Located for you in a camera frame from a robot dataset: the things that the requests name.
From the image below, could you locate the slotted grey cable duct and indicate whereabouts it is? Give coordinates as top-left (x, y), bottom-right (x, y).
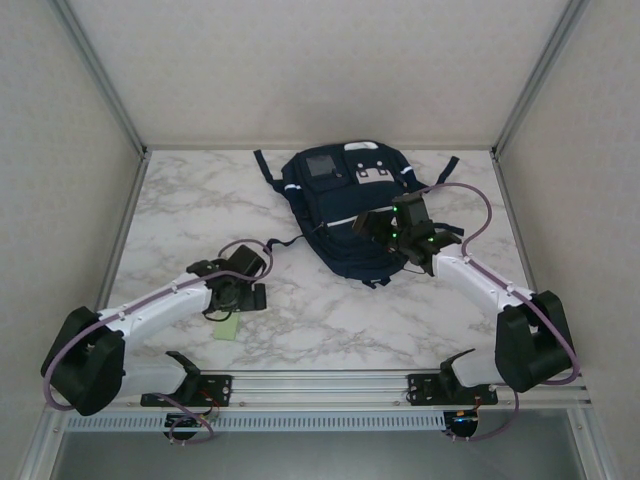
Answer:
top-left (64, 412), bottom-right (447, 432)

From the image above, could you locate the right aluminium side rail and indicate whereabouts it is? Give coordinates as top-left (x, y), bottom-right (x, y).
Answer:
top-left (492, 152), bottom-right (559, 369)

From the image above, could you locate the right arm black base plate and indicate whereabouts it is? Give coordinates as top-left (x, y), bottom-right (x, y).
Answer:
top-left (407, 372), bottom-right (500, 406)

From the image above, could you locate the left aluminium frame post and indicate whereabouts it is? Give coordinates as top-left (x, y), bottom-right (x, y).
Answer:
top-left (49, 0), bottom-right (149, 156)

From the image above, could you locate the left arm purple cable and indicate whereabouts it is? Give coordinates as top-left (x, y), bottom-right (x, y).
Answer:
top-left (42, 239), bottom-right (275, 446)

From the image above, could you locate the aluminium side rail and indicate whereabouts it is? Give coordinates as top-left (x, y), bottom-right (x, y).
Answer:
top-left (77, 149), bottom-right (151, 371)
top-left (492, 152), bottom-right (559, 369)

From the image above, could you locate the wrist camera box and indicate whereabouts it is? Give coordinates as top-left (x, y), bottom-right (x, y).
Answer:
top-left (227, 244), bottom-right (266, 279)
top-left (392, 192), bottom-right (431, 226)

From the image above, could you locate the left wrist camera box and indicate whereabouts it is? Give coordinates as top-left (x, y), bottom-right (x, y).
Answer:
top-left (227, 244), bottom-right (266, 279)

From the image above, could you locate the navy blue backpack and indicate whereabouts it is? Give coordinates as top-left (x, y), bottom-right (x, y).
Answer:
top-left (253, 140), bottom-right (460, 289)

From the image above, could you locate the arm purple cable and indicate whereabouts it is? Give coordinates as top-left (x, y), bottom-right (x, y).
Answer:
top-left (422, 182), bottom-right (581, 444)
top-left (42, 239), bottom-right (275, 446)

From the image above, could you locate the green sticky note pad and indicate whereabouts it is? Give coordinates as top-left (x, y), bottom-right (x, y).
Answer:
top-left (212, 312), bottom-right (241, 342)

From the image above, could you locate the right aluminium frame post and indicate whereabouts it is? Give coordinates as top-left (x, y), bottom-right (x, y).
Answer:
top-left (492, 0), bottom-right (591, 156)

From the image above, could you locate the aluminium mounting rail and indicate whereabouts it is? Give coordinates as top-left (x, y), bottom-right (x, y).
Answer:
top-left (47, 368), bottom-right (594, 414)

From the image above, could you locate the aluminium frame post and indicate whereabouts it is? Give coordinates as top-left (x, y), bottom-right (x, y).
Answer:
top-left (492, 0), bottom-right (591, 156)
top-left (49, 0), bottom-right (149, 156)

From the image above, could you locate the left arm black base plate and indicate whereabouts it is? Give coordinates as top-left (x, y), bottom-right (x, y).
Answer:
top-left (139, 373), bottom-right (235, 407)

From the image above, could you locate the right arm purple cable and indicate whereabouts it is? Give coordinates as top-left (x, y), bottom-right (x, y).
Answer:
top-left (422, 182), bottom-right (581, 444)

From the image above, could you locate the aluminium back frame bar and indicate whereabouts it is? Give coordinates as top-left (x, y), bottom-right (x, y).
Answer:
top-left (142, 143), bottom-right (499, 152)

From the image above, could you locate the left aluminium side rail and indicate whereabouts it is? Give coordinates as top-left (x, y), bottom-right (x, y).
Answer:
top-left (77, 149), bottom-right (151, 371)

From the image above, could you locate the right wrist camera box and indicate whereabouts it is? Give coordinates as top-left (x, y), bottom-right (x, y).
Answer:
top-left (392, 192), bottom-right (431, 226)

